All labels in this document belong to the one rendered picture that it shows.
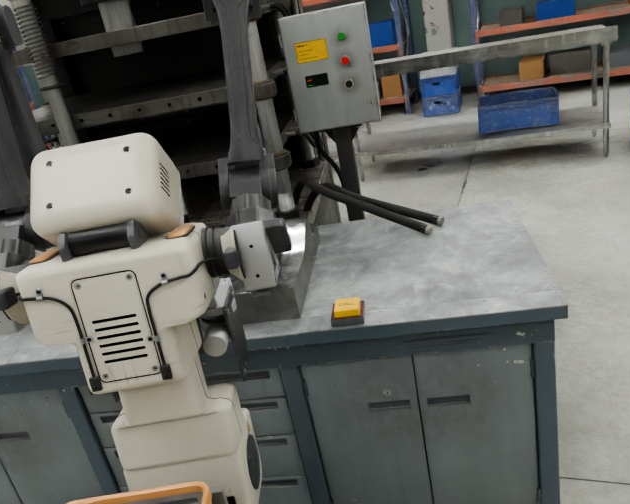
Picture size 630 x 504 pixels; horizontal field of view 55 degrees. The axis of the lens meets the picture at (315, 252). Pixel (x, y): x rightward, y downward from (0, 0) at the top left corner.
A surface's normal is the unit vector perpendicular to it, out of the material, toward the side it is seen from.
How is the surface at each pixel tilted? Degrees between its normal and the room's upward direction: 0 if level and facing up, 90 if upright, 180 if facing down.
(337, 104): 90
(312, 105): 90
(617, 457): 0
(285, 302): 90
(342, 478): 90
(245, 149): 70
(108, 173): 48
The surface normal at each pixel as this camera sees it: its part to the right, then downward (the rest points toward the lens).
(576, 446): -0.18, -0.90
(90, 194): -0.11, -0.32
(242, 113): 0.08, 0.04
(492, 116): -0.26, 0.46
